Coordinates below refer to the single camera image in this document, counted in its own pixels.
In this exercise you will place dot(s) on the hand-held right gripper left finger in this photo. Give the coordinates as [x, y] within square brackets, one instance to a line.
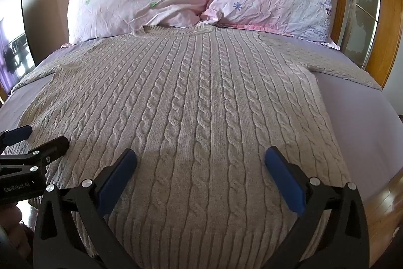
[117, 174]

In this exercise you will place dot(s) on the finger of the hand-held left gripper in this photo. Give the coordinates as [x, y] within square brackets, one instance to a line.
[52, 146]
[19, 133]

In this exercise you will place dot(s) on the wooden headboard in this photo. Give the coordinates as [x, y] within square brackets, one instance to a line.
[362, 4]

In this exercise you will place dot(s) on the bed with lilac sheet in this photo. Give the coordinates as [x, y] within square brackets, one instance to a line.
[355, 117]

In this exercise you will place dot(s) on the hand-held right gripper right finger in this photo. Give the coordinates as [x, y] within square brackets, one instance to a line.
[285, 180]

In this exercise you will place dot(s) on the wall poster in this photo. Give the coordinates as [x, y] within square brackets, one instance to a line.
[14, 45]

